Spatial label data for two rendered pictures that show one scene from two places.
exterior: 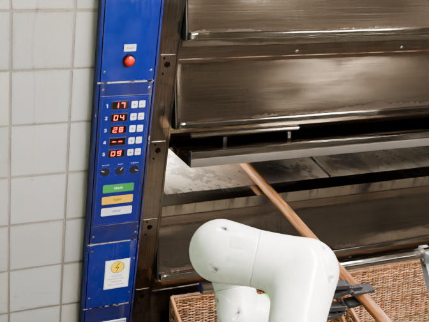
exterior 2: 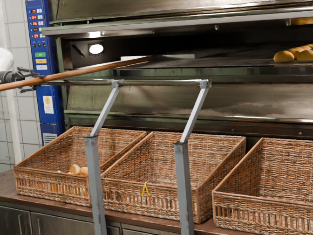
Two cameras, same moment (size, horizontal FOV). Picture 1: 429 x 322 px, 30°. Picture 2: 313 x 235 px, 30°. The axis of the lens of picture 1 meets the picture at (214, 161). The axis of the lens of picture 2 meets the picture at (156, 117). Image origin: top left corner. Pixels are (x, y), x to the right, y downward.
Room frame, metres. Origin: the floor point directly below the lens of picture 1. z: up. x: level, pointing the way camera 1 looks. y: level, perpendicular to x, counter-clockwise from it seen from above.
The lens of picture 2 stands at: (0.91, -3.16, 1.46)
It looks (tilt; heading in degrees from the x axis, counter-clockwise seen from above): 10 degrees down; 63
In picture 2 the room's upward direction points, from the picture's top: 5 degrees counter-clockwise
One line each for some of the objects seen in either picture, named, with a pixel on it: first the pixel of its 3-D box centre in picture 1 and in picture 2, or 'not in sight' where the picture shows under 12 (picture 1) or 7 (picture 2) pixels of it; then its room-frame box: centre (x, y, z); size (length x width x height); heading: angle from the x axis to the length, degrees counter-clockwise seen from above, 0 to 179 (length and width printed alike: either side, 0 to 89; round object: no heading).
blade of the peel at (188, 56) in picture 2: not in sight; (171, 54); (2.71, 0.13, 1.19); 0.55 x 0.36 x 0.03; 118
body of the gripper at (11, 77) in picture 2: not in sight; (17, 79); (1.60, -0.28, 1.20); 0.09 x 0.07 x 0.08; 118
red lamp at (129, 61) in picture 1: (129, 56); not in sight; (1.88, 0.25, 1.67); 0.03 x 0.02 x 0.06; 117
